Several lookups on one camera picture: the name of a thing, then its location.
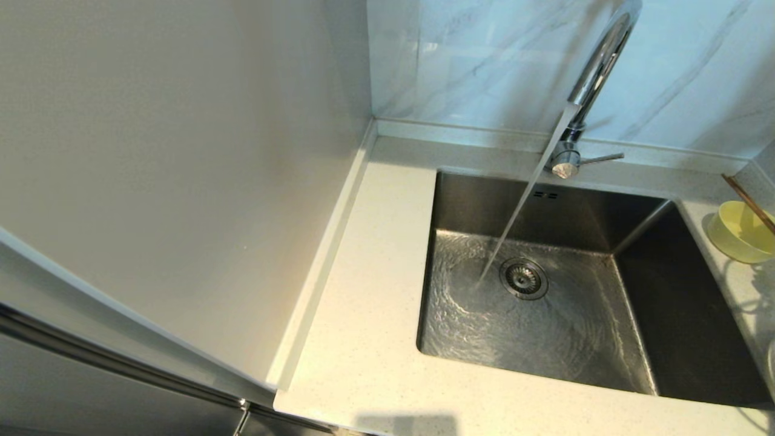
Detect brown wooden chopstick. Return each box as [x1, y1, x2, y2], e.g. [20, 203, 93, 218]
[721, 174, 775, 237]

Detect stainless steel sink basin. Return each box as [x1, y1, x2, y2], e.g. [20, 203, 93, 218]
[417, 170, 774, 408]

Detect running water stream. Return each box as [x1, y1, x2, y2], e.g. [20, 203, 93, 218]
[475, 104, 581, 290]

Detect round metal drain strainer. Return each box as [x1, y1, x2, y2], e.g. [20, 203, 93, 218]
[499, 258, 549, 301]

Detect chrome gooseneck faucet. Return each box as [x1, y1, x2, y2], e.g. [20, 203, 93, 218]
[544, 0, 642, 180]

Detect dark metal cabinet trim bar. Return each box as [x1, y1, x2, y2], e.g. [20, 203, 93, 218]
[0, 297, 337, 434]

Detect tall grey cabinet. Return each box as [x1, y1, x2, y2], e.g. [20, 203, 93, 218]
[0, 0, 376, 436]

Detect yellow plastic bowl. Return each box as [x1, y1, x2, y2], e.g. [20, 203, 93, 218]
[707, 201, 775, 265]

